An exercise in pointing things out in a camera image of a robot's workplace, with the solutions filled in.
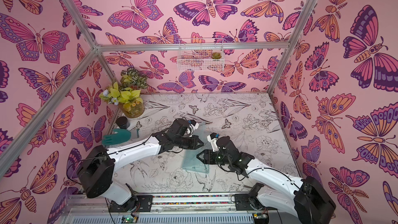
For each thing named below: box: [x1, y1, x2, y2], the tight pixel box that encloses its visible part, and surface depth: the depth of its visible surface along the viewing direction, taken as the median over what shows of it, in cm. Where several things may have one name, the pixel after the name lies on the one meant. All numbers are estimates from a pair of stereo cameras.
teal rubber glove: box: [101, 128, 132, 146], surface depth 99 cm
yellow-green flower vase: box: [98, 81, 145, 119], surface depth 93 cm
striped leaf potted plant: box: [119, 67, 149, 90], surface depth 102 cm
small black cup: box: [116, 116, 131, 130], surface depth 102 cm
